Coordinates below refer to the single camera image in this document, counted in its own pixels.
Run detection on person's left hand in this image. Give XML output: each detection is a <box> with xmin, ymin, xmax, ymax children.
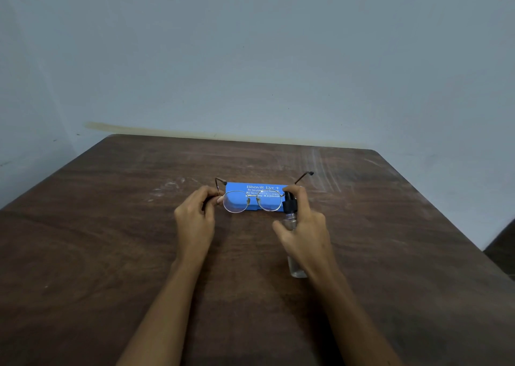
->
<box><xmin>173</xmin><ymin>185</ymin><xmax>225</xmax><ymax>267</ymax></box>

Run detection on person's right hand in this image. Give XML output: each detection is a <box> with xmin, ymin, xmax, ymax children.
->
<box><xmin>271</xmin><ymin>184</ymin><xmax>333</xmax><ymax>280</ymax></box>

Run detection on clear spray bottle black cap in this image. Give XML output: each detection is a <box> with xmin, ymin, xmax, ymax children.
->
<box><xmin>281</xmin><ymin>191</ymin><xmax>308</xmax><ymax>279</ymax></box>

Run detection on metal-framed eyeglasses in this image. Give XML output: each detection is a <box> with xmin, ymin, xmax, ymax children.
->
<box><xmin>214</xmin><ymin>171</ymin><xmax>314</xmax><ymax>214</ymax></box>

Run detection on blue glasses case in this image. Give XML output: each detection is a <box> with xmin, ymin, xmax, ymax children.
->
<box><xmin>224</xmin><ymin>182</ymin><xmax>289</xmax><ymax>212</ymax></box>

